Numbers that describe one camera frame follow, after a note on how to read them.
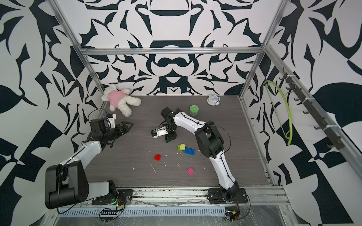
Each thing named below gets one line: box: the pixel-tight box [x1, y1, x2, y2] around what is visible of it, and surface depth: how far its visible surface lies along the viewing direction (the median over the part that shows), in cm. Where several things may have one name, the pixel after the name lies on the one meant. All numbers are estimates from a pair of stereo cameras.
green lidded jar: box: [189, 104, 200, 117], surface depth 108 cm
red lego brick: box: [153, 153, 162, 162], surface depth 89 cm
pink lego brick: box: [186, 167, 195, 176], surface depth 83 cm
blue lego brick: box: [183, 147, 196, 156], surface depth 91 cm
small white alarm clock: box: [206, 94, 221, 106], surface depth 117 cm
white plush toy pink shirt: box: [100, 83, 142, 118], surface depth 110 cm
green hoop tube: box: [263, 80, 293, 146], surface depth 68 cm
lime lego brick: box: [177, 143, 187, 152], surface depth 91 cm
